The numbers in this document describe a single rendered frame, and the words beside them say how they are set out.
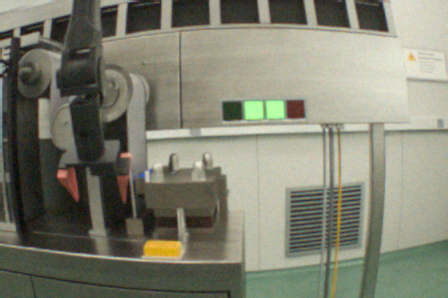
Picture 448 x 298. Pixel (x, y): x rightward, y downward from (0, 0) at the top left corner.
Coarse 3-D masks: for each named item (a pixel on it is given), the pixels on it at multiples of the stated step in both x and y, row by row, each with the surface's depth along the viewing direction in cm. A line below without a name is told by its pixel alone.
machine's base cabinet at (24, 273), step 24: (0, 264) 113; (24, 264) 113; (0, 288) 114; (24, 288) 113; (48, 288) 113; (72, 288) 112; (96, 288) 112; (120, 288) 112; (144, 288) 112; (168, 288) 111; (192, 288) 111; (216, 288) 111; (240, 288) 111
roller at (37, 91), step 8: (32, 56) 137; (40, 56) 137; (48, 56) 137; (40, 64) 137; (48, 64) 137; (48, 72) 137; (40, 80) 137; (48, 80) 137; (24, 88) 138; (32, 88) 138; (40, 88) 137; (48, 88) 139; (32, 96) 138; (40, 96) 140; (48, 96) 147
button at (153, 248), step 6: (150, 240) 117; (144, 246) 111; (150, 246) 111; (156, 246) 111; (162, 246) 111; (168, 246) 111; (174, 246) 112; (144, 252) 111; (150, 252) 111; (156, 252) 111; (162, 252) 110; (168, 252) 110; (174, 252) 110; (180, 252) 115
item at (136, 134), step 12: (132, 108) 141; (132, 120) 141; (144, 120) 159; (132, 132) 141; (144, 132) 159; (132, 144) 140; (144, 144) 158; (132, 156) 140; (144, 156) 158; (132, 168) 139; (144, 168) 157; (132, 180) 138
